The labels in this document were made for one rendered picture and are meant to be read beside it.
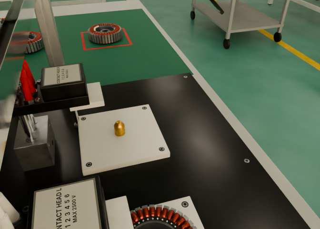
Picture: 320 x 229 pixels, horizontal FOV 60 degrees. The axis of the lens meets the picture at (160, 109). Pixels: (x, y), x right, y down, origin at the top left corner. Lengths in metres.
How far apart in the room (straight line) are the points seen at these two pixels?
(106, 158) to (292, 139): 1.47
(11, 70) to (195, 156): 0.35
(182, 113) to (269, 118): 1.38
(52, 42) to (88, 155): 0.26
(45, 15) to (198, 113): 0.36
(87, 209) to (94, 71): 0.58
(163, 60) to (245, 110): 1.20
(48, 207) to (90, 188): 0.04
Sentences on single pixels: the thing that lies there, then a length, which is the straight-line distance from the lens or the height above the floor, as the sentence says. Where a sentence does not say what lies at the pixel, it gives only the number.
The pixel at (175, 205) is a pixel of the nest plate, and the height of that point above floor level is 0.78.
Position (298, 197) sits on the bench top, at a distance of 0.52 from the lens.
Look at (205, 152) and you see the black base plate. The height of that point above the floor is 0.77.
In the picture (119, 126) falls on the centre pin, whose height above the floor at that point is 0.80.
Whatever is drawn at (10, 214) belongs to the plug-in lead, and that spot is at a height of 0.91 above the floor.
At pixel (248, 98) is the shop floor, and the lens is 2.09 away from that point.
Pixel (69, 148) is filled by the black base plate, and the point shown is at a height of 0.77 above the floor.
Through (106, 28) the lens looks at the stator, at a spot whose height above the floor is 0.77.
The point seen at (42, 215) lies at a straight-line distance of 0.27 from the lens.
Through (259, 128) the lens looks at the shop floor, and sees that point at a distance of 1.84.
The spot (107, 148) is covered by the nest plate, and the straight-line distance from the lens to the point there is 0.50.
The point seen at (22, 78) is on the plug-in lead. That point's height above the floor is 0.94.
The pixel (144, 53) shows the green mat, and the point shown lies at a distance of 0.89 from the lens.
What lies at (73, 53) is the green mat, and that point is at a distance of 0.93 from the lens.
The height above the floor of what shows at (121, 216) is 0.88.
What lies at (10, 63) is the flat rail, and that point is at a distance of 0.24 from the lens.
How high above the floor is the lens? 1.13
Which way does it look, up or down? 37 degrees down
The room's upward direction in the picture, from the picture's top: straight up
